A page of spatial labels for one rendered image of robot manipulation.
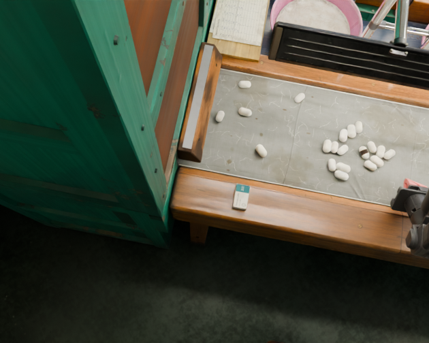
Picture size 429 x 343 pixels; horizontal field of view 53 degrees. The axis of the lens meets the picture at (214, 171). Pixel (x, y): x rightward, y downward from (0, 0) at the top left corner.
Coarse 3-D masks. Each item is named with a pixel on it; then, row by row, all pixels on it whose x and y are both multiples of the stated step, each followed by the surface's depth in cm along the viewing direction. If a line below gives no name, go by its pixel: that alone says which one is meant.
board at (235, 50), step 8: (216, 0) 123; (264, 24) 121; (208, 40) 119; (216, 40) 119; (224, 40) 120; (224, 48) 119; (232, 48) 119; (240, 48) 119; (248, 48) 119; (256, 48) 119; (232, 56) 119; (240, 56) 118; (248, 56) 118; (256, 56) 119
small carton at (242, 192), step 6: (240, 186) 108; (246, 186) 108; (240, 192) 107; (246, 192) 107; (234, 198) 107; (240, 198) 107; (246, 198) 107; (234, 204) 106; (240, 204) 106; (246, 204) 106
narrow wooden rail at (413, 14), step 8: (336, 0) 133; (360, 0) 131; (368, 0) 131; (376, 0) 130; (416, 0) 128; (424, 0) 128; (392, 8) 132; (416, 8) 130; (424, 8) 130; (408, 16) 134; (416, 16) 134; (424, 16) 133
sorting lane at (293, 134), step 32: (224, 96) 119; (256, 96) 119; (288, 96) 120; (320, 96) 120; (352, 96) 121; (224, 128) 116; (256, 128) 117; (288, 128) 117; (320, 128) 118; (384, 128) 119; (416, 128) 119; (224, 160) 114; (256, 160) 114; (288, 160) 115; (320, 160) 115; (352, 160) 116; (384, 160) 116; (416, 160) 117; (320, 192) 113; (352, 192) 113; (384, 192) 114
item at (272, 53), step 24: (288, 24) 83; (288, 48) 86; (312, 48) 85; (336, 48) 84; (360, 48) 84; (384, 48) 83; (408, 48) 83; (336, 72) 88; (360, 72) 87; (384, 72) 86; (408, 72) 86
